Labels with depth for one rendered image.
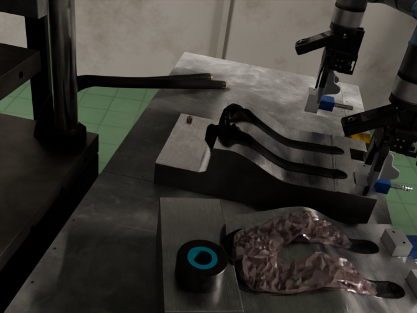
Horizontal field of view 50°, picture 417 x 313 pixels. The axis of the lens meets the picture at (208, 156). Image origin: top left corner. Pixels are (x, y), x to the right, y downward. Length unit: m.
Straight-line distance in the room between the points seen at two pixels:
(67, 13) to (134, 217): 0.47
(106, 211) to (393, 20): 2.70
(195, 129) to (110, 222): 0.37
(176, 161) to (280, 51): 2.30
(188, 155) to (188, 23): 2.19
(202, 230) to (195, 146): 0.36
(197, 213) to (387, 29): 2.70
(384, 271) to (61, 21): 0.85
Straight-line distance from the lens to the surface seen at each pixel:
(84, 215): 0.99
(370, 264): 0.94
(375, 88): 3.53
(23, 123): 1.35
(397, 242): 0.97
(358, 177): 1.07
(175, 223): 0.81
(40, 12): 1.25
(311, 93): 1.29
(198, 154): 1.09
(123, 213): 0.99
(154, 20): 3.24
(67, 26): 1.10
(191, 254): 0.72
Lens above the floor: 1.45
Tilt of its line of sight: 33 degrees down
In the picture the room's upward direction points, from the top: 9 degrees clockwise
